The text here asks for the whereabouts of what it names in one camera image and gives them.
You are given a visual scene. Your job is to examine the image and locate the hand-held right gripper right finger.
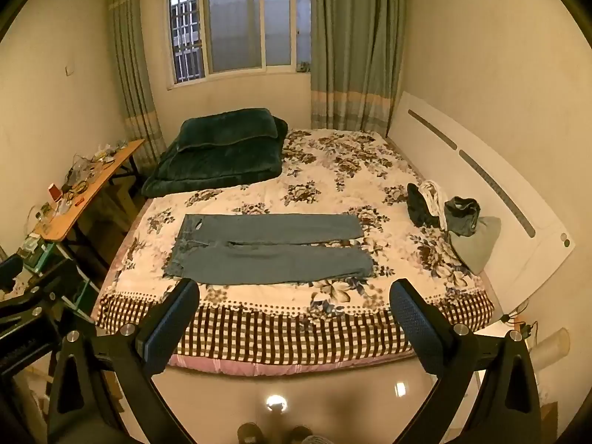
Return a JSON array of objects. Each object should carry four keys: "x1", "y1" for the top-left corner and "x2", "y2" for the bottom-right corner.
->
[{"x1": 389, "y1": 278, "x2": 544, "y2": 444}]

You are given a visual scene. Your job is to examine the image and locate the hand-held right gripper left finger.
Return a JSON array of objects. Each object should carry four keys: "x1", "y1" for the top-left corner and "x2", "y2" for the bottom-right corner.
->
[{"x1": 46, "y1": 277, "x2": 201, "y2": 444}]

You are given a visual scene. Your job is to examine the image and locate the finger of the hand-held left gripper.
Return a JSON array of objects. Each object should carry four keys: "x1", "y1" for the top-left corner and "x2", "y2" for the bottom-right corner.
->
[
  {"x1": 0, "y1": 261, "x2": 88, "y2": 334},
  {"x1": 0, "y1": 255, "x2": 25, "y2": 291}
]

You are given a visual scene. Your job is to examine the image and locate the blue denim pants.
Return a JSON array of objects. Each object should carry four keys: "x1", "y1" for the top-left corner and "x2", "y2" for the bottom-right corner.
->
[{"x1": 165, "y1": 213, "x2": 374, "y2": 286}]

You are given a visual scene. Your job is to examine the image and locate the green box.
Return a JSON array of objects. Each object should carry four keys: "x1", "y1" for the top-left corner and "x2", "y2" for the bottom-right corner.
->
[{"x1": 22, "y1": 239, "x2": 57, "y2": 272}]

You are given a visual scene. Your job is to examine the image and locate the grey-green pillow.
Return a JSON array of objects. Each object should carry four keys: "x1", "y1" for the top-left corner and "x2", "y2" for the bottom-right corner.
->
[{"x1": 450, "y1": 216, "x2": 502, "y2": 275}]

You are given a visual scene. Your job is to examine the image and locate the wooden folding desk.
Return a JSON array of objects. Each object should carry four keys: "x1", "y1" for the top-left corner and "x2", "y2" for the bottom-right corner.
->
[{"x1": 39, "y1": 139, "x2": 146, "y2": 269}]

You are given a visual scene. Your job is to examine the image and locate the pink bed sheet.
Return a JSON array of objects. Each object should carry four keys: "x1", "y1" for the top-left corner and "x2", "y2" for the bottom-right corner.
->
[{"x1": 167, "y1": 349, "x2": 419, "y2": 376}]

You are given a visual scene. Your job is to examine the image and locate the dark grey garment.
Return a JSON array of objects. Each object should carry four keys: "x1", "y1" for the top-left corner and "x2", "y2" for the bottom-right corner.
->
[{"x1": 443, "y1": 197, "x2": 482, "y2": 237}]

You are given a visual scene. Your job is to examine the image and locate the black garment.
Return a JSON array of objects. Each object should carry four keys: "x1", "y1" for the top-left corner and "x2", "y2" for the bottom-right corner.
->
[{"x1": 406, "y1": 182, "x2": 441, "y2": 229}]

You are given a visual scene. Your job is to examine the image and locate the white garment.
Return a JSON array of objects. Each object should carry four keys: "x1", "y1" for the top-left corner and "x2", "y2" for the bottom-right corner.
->
[{"x1": 420, "y1": 180, "x2": 450, "y2": 232}]

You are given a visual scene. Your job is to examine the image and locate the white cylinder lamp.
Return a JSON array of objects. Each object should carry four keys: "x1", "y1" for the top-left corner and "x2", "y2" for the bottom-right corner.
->
[{"x1": 531, "y1": 327, "x2": 571, "y2": 371}]

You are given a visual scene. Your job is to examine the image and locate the white headboard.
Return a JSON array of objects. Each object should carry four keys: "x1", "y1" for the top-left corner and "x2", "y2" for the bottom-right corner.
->
[{"x1": 387, "y1": 91, "x2": 577, "y2": 307}]

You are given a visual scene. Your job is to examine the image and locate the dark green folded quilt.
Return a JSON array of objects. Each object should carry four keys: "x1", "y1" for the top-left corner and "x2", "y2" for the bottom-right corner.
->
[{"x1": 141, "y1": 115, "x2": 290, "y2": 198}]

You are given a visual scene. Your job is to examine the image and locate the floral checked blanket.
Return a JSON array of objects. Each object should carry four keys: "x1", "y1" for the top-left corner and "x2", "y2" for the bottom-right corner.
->
[{"x1": 95, "y1": 128, "x2": 495, "y2": 364}]

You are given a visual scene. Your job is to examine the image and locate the dark green pillow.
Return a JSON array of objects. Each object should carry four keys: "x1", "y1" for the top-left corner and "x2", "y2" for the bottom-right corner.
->
[{"x1": 178, "y1": 108, "x2": 278, "y2": 152}]

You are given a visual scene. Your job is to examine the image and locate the narrow striped green curtain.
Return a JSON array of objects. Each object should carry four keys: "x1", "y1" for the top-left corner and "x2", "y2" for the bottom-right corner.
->
[{"x1": 107, "y1": 0, "x2": 167, "y2": 167}]

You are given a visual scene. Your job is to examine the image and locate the wide striped green curtain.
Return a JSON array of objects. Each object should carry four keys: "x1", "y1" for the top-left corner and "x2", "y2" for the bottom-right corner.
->
[{"x1": 309, "y1": 0, "x2": 408, "y2": 138}]

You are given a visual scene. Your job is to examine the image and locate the sliding glass window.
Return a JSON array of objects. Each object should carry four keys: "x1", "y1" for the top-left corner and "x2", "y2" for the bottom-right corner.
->
[{"x1": 165, "y1": 0, "x2": 313, "y2": 90}]

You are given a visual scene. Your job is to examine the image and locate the charger with cables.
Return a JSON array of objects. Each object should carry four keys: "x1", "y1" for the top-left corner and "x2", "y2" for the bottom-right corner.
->
[{"x1": 501, "y1": 304, "x2": 538, "y2": 339}]

